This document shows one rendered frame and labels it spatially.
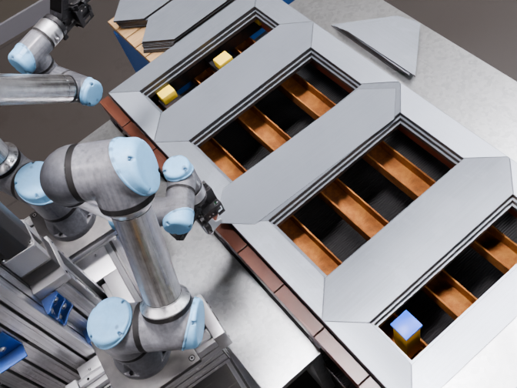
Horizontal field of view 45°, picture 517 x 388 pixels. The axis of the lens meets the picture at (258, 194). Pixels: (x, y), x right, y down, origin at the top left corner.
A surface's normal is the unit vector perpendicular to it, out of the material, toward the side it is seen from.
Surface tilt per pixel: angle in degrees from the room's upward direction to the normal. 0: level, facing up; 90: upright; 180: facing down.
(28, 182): 7
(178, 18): 0
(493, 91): 0
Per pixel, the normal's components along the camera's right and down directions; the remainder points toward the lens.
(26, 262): 0.52, 0.66
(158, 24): -0.22, -0.51
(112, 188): -0.04, 0.58
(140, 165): 0.94, -0.22
